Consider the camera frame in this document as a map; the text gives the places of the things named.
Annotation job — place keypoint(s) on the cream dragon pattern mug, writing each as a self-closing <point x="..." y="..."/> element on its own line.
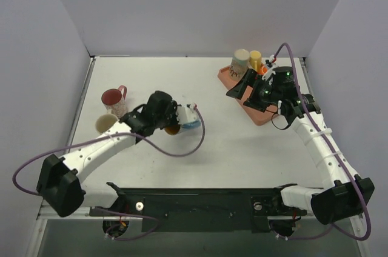
<point x="105" y="122"/>

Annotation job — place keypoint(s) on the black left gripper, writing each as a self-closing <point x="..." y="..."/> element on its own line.
<point x="171" y="116"/>

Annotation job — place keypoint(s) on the yellow mug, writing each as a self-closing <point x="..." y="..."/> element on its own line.
<point x="255" y="60"/>

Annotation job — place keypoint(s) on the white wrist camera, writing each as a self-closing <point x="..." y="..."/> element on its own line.
<point x="186" y="114"/>
<point x="270" y="63"/>

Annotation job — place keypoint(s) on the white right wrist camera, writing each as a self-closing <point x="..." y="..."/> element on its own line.
<point x="270" y="63"/>

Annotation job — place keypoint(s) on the pink plastic tray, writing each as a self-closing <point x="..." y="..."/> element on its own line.
<point x="259" y="118"/>

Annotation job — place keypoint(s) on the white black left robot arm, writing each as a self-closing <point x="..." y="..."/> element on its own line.
<point x="60" y="179"/>

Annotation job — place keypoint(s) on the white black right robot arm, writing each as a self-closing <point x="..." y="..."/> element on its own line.
<point x="343" y="191"/>

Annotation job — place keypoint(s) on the pink floral mug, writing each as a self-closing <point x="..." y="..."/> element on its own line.
<point x="114" y="100"/>

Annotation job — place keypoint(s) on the blue butterfly mug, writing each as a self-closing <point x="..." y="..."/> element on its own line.
<point x="177" y="129"/>

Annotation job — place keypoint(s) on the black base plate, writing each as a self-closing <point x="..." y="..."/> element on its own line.
<point x="200" y="210"/>

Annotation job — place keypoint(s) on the aluminium rail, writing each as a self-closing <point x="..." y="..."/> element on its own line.
<point x="46" y="212"/>

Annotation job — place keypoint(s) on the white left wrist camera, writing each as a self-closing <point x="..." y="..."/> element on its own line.
<point x="186" y="114"/>

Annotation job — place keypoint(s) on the seashell coral mug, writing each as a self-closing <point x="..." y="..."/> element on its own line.
<point x="239" y="64"/>

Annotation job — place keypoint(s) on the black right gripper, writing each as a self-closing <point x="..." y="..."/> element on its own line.
<point x="253" y="91"/>

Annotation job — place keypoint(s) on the orange mug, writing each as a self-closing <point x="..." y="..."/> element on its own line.
<point x="262" y="69"/>

